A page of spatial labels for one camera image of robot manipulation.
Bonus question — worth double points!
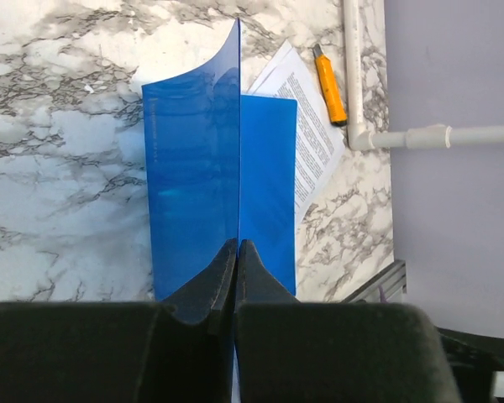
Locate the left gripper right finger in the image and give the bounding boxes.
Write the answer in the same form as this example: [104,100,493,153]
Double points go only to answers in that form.
[235,240,460,402]

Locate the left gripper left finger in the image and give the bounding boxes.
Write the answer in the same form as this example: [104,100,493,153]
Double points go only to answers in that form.
[0,239,238,402]

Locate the blue plastic folder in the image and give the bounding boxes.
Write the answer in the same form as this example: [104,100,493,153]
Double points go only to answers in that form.
[142,24,297,300]

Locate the printed white paper sheets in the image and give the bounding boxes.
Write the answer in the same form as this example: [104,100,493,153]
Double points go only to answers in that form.
[248,40,345,222]

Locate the black mounting rail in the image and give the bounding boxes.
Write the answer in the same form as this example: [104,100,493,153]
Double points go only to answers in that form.
[343,259,407,303]

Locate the white PVC pipe frame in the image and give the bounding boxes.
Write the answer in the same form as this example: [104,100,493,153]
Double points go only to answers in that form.
[342,1,504,152]

